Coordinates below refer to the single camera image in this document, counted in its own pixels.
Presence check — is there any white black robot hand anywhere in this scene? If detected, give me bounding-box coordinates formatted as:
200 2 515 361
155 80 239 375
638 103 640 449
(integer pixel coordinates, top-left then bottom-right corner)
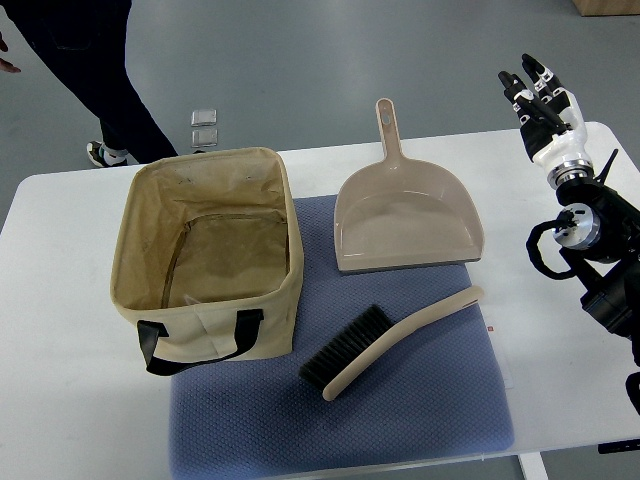
498 54 593 189

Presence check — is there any pink hand broom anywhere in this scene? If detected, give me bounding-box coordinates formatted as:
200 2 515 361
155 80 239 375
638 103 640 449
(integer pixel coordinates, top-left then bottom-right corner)
298 285 484 401

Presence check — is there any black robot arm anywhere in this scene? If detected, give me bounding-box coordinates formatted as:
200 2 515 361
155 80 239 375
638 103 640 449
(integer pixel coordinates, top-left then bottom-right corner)
526 150 639 362

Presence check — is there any yellow fabric bag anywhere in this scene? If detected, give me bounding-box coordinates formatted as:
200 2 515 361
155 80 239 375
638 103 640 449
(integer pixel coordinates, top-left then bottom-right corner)
110 147 304 376

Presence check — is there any wooden box corner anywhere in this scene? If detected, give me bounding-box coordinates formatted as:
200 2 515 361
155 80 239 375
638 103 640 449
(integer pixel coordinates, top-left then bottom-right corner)
572 0 640 17

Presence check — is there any pink plastic dustpan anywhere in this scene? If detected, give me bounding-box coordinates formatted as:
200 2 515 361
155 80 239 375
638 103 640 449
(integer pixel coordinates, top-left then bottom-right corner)
334 98 485 272

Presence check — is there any blue textured mat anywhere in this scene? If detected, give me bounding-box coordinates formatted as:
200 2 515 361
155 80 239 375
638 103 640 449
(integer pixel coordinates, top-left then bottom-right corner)
169 196 514 479

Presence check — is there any white table leg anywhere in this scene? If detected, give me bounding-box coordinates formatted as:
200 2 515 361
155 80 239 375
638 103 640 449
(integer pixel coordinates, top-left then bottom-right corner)
518 452 549 480

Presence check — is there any upper floor socket plate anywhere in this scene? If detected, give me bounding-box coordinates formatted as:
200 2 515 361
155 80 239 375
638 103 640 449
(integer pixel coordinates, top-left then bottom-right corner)
191 108 217 127

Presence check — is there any person in dark trousers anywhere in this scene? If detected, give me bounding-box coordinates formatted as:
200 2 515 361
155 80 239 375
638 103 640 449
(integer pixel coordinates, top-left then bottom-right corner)
1 1 177 167

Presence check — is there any black table bracket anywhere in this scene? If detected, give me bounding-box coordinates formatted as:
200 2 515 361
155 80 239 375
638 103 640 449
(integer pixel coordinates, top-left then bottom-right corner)
597 439 640 455

